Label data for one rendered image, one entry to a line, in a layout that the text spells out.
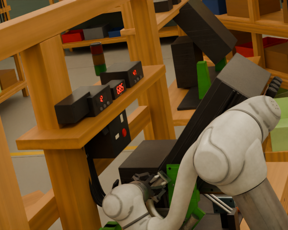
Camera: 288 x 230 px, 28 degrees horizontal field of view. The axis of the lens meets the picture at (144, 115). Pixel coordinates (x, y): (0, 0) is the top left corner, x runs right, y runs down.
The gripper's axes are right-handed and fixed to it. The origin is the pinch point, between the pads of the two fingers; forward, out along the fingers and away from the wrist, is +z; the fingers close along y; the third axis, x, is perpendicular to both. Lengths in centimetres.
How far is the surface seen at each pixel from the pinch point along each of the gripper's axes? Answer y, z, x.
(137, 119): 37, 60, 11
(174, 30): 278, 813, 118
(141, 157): 15.2, 19.8, 6.6
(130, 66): 44, 19, -19
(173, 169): -0.1, 4.8, -5.8
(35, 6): 547, 824, 283
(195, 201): -14.9, 4.9, -2.9
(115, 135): 23.2, -6.0, -3.0
